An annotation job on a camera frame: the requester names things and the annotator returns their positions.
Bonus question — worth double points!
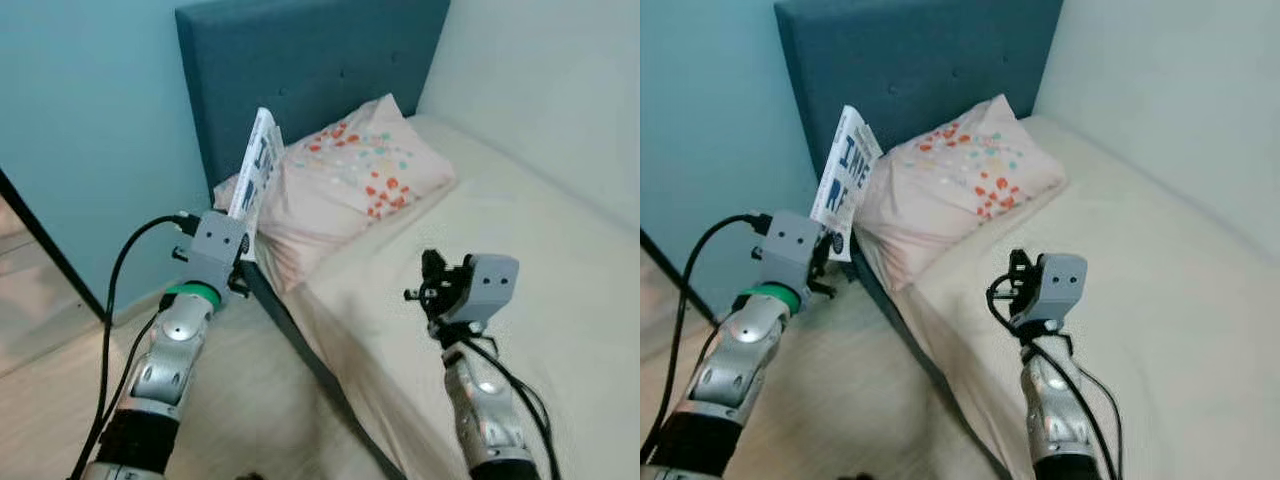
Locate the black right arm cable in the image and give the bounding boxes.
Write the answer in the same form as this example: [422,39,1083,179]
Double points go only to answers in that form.
[985,272,1126,480]
[440,335,556,480]

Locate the white book blue letters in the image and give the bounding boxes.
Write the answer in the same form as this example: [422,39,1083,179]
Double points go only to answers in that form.
[227,107,284,263]
[808,105,883,263]

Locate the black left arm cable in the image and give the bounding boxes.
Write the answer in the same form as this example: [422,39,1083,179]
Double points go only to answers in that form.
[640,212,776,480]
[68,213,196,480]

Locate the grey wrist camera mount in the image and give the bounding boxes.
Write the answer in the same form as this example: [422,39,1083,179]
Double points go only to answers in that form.
[185,210,251,296]
[450,253,521,326]
[1012,253,1089,329]
[762,210,829,296]

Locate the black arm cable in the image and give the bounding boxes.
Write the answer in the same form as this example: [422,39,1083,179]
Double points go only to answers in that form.
[68,213,196,480]
[440,335,556,480]
[985,272,1126,480]
[640,212,776,480]

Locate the pink floral pillow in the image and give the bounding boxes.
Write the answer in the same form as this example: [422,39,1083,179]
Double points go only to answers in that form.
[852,93,1069,293]
[213,93,459,293]

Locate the blue upholstered headboard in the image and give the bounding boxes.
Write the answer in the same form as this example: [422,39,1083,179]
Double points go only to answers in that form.
[775,0,1064,201]
[175,0,451,216]

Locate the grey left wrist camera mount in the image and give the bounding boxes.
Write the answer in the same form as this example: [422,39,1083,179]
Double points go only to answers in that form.
[762,210,829,296]
[185,210,251,296]

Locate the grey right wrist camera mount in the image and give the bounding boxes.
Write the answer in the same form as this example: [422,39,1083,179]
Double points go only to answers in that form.
[1012,253,1089,329]
[450,253,521,326]

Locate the dark door frame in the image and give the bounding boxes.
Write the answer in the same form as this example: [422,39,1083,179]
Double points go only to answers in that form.
[0,165,109,321]
[640,228,716,326]

